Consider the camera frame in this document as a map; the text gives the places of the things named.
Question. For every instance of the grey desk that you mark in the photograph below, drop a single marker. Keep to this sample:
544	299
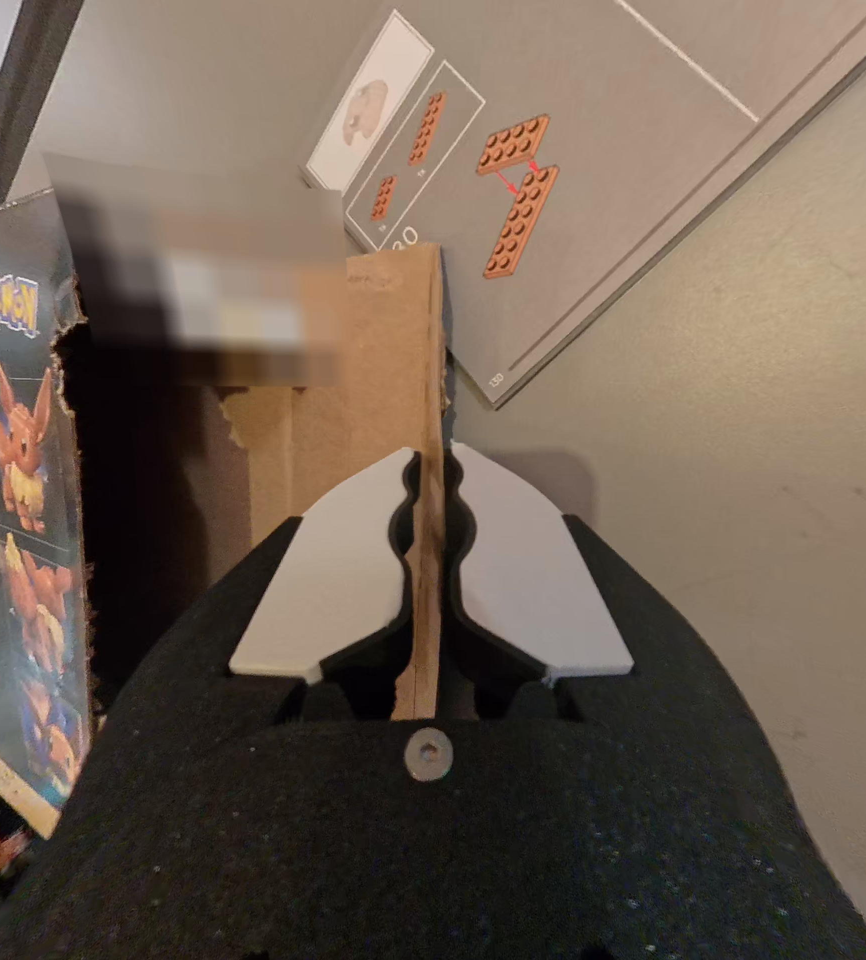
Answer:
777	450

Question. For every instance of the grey instruction booklet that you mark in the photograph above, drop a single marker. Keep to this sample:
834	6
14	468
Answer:
627	112

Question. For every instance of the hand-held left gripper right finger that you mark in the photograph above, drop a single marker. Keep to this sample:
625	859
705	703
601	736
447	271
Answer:
530	592

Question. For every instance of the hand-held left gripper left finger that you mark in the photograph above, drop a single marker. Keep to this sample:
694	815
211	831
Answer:
328	585

